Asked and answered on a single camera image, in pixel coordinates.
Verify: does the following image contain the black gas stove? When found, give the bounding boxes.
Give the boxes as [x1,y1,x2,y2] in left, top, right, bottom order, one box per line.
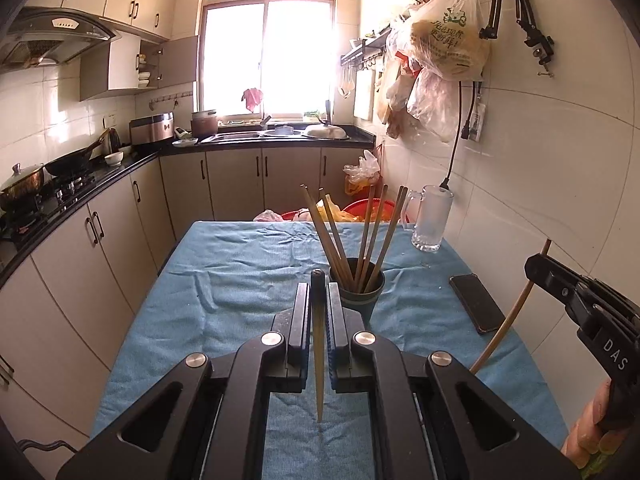
[0,170,99,232]

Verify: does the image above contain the brown clay pot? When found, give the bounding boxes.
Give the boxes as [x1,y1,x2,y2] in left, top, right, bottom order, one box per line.
[191,109,219,139]

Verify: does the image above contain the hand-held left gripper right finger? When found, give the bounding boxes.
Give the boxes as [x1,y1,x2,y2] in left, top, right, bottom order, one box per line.
[325,283,585,480]

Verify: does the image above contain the black wall shelf rack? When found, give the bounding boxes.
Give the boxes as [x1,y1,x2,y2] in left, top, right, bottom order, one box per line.
[340,30,394,69]

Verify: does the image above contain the stainless steel appliance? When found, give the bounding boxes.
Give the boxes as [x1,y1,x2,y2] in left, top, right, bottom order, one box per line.
[129,112,176,145]

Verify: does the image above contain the beige side base cabinets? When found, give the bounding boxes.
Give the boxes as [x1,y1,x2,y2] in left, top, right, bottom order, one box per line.
[0,153,176,442]

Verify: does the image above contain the dark green cup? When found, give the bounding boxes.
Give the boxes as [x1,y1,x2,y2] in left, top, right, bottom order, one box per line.
[327,257,386,327]

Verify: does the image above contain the thin black cable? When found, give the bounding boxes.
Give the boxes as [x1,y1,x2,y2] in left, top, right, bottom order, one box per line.
[17,439,79,456]

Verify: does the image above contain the glass range hood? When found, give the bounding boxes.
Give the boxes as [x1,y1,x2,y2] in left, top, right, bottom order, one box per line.
[0,7,122,69]

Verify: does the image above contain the dark-tipped wooden chopstick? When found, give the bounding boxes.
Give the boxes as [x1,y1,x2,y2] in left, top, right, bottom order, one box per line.
[311,270,326,424]
[470,239,554,375]

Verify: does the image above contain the clear plastic bag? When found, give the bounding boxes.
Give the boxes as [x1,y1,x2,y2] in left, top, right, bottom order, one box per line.
[406,67,461,144]

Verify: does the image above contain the blue tablecloth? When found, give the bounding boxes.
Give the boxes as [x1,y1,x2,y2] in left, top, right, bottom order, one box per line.
[90,220,569,480]

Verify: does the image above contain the open wall cabinet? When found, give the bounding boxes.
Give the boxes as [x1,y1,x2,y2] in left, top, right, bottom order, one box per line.
[80,35,200,101]

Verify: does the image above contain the black power cable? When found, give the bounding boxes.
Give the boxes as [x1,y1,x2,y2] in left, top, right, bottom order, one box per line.
[439,80,476,194]

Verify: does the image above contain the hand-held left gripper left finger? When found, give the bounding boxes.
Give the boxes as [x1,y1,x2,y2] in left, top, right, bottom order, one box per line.
[56,282,312,480]

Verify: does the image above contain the white hanging packet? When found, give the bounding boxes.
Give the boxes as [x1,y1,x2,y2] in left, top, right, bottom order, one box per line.
[470,102,489,144]

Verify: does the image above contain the white cutting board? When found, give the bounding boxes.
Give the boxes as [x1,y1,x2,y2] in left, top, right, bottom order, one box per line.
[353,69,376,121]

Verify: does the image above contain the frosted glass mug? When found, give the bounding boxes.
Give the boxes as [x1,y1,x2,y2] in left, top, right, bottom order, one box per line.
[398,185,455,254]

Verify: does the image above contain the bunch of wooden chopsticks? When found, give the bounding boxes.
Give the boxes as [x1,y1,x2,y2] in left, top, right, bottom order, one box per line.
[299,184,410,294]

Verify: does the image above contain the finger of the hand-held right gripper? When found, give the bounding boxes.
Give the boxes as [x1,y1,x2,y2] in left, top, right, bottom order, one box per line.
[524,253,640,334]

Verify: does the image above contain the large red basin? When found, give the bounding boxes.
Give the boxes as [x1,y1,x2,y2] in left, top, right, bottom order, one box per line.
[341,199,419,224]

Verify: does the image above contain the black kitchen countertop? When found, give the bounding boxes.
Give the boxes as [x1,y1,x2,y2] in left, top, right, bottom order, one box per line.
[0,127,376,287]

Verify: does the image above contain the steel pot with lid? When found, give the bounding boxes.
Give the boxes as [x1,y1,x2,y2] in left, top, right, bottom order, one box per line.
[0,162,46,209]

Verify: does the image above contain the yellow plastic bag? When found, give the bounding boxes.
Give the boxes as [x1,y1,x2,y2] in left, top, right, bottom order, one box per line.
[300,202,359,224]

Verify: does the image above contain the black smartphone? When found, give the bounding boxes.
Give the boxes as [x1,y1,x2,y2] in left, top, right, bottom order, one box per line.
[448,273,506,336]

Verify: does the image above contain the black wok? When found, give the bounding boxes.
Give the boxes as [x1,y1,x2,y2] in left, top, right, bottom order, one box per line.
[44,130,109,177]

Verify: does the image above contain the kitchen window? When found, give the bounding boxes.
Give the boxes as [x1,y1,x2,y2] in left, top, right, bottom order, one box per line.
[197,0,337,124]

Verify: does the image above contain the round metal lid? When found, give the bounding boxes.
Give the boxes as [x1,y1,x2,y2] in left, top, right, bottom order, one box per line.
[304,122,350,140]

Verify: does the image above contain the brown plastic bag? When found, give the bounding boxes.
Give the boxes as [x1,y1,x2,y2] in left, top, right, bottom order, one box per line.
[375,55,421,139]

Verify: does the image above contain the large tan plastic bag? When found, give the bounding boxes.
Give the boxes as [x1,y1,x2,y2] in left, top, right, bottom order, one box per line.
[407,0,492,82]

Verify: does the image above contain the beige window base cabinets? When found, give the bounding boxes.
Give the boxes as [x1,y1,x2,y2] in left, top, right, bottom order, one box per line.
[159,146,381,222]

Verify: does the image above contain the person's right hand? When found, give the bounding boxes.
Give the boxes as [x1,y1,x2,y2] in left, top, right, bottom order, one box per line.
[560,379,624,472]

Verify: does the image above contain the steel sink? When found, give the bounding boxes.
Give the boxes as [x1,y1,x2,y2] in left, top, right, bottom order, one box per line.
[212,129,266,142]

